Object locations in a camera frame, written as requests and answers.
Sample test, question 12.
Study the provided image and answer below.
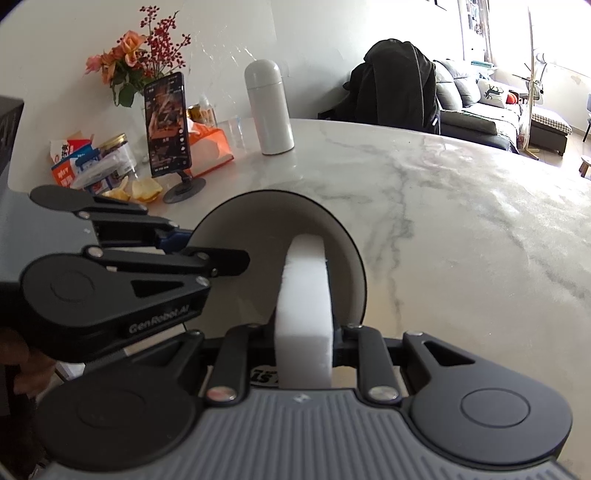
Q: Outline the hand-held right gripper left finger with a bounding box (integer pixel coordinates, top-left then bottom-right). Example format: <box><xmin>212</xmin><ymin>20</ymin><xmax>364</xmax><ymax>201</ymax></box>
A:
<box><xmin>85</xmin><ymin>323</ymin><xmax>278</xmax><ymax>407</ymax></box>

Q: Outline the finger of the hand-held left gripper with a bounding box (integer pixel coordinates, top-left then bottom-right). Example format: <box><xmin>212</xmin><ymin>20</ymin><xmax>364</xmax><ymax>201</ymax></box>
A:
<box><xmin>69</xmin><ymin>194</ymin><xmax>194</xmax><ymax>254</ymax></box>
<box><xmin>82</xmin><ymin>246</ymin><xmax>251</xmax><ymax>303</ymax></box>

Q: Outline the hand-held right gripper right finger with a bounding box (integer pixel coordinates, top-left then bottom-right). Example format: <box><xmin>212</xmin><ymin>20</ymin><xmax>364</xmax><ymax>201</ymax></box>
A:
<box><xmin>330</xmin><ymin>323</ymin><xmax>476</xmax><ymax>404</ymax></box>

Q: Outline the yellow duck bowl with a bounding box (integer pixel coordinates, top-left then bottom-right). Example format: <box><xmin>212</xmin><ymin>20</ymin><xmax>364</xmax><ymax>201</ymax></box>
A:
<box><xmin>189</xmin><ymin>190</ymin><xmax>368</xmax><ymax>384</ymax></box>

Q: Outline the white sponge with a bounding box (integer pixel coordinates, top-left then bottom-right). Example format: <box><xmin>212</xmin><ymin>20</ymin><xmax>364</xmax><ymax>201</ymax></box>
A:
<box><xmin>273</xmin><ymin>234</ymin><xmax>334</xmax><ymax>388</ymax></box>

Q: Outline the person's left forearm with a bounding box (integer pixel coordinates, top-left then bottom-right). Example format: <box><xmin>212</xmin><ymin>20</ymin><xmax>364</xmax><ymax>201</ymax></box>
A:
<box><xmin>0</xmin><ymin>364</ymin><xmax>54</xmax><ymax>480</ymax></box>

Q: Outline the person's left hand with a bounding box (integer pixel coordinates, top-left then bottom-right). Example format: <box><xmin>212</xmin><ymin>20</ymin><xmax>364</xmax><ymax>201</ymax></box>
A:
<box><xmin>0</xmin><ymin>328</ymin><xmax>58</xmax><ymax>398</ymax></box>

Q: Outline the orange tissue box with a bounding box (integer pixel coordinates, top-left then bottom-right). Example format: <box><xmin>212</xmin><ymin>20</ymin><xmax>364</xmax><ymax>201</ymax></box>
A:
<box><xmin>185</xmin><ymin>121</ymin><xmax>235</xmax><ymax>178</ymax></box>

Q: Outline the gold lid snack jar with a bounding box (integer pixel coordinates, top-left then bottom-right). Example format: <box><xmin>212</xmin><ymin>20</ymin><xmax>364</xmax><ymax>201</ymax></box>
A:
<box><xmin>98</xmin><ymin>133</ymin><xmax>138</xmax><ymax>181</ymax></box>

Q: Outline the black smartphone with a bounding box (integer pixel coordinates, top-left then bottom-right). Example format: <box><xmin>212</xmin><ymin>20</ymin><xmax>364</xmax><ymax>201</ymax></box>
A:
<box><xmin>143</xmin><ymin>71</ymin><xmax>193</xmax><ymax>177</ymax></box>

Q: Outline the clear drinking glass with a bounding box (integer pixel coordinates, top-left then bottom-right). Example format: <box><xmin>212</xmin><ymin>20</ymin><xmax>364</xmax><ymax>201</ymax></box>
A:
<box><xmin>217</xmin><ymin>117</ymin><xmax>247</xmax><ymax>151</ymax></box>

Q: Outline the red white snack carton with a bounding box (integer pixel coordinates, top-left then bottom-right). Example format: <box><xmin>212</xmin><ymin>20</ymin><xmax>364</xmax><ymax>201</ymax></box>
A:
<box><xmin>47</xmin><ymin>130</ymin><xmax>103</xmax><ymax>191</ymax></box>

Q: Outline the clear spray bottle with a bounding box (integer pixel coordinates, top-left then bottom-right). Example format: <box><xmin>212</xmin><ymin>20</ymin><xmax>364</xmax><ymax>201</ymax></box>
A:
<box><xmin>198</xmin><ymin>93</ymin><xmax>219</xmax><ymax>129</ymax></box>

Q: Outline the white thermos bottle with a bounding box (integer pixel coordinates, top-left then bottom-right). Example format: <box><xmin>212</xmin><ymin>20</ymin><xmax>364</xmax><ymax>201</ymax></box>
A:
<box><xmin>244</xmin><ymin>59</ymin><xmax>295</xmax><ymax>156</ymax></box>

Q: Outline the orange red flower bouquet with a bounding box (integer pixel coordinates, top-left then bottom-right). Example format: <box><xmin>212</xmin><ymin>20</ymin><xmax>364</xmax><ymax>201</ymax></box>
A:
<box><xmin>84</xmin><ymin>4</ymin><xmax>192</xmax><ymax>109</ymax></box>

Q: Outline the black jacket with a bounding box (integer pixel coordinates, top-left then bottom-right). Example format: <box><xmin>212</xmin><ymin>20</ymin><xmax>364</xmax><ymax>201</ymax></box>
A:
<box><xmin>318</xmin><ymin>39</ymin><xmax>443</xmax><ymax>136</ymax></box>

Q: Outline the grey sofa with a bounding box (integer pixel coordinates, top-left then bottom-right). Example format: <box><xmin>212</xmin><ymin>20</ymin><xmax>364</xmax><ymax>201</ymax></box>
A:
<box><xmin>431</xmin><ymin>59</ymin><xmax>525</xmax><ymax>153</ymax></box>

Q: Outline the deer print cushion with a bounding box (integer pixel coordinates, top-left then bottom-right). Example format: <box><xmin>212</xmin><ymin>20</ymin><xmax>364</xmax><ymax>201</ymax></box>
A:
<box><xmin>475</xmin><ymin>78</ymin><xmax>509</xmax><ymax>109</ymax></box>

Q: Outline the checked ottoman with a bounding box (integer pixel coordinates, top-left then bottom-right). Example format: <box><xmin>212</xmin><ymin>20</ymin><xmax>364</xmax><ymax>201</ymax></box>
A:
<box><xmin>529</xmin><ymin>107</ymin><xmax>571</xmax><ymax>157</ymax></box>

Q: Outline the wooden coat rack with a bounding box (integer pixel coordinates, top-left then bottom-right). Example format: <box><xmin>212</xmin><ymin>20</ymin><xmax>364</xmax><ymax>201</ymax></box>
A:
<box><xmin>512</xmin><ymin>9</ymin><xmax>550</xmax><ymax>161</ymax></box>

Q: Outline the white tall bookshelf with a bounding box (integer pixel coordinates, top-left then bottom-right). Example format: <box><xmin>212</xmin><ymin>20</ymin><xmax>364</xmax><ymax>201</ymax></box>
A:
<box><xmin>457</xmin><ymin>0</ymin><xmax>497</xmax><ymax>70</ymax></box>

